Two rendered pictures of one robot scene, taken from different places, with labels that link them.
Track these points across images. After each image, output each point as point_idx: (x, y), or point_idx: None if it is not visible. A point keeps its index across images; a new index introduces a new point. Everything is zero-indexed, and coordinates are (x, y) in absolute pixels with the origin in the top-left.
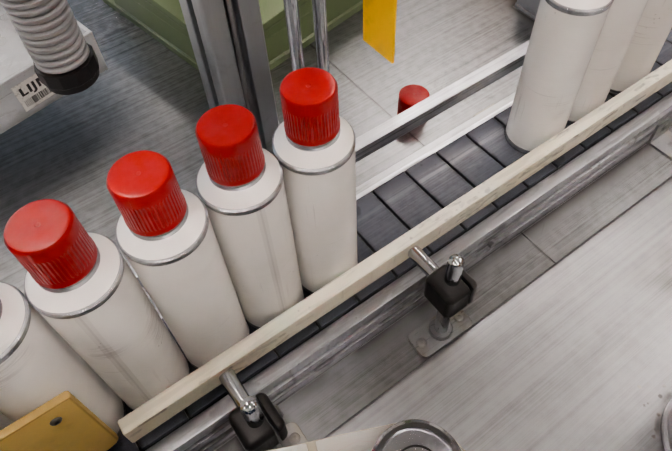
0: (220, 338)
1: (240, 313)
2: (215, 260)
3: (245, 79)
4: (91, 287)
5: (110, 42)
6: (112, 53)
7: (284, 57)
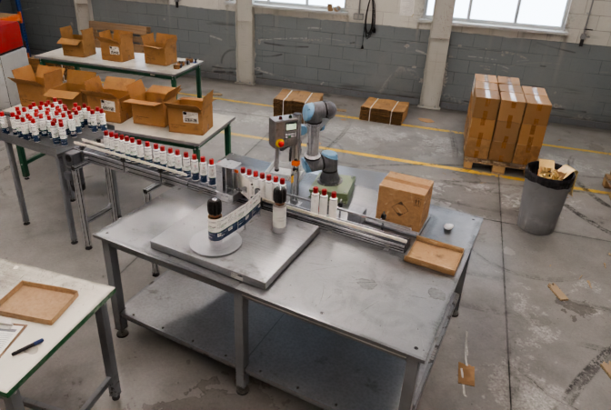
0: (266, 196)
1: (270, 197)
2: (269, 186)
3: None
4: (261, 179)
5: (310, 185)
6: (308, 185)
7: (319, 198)
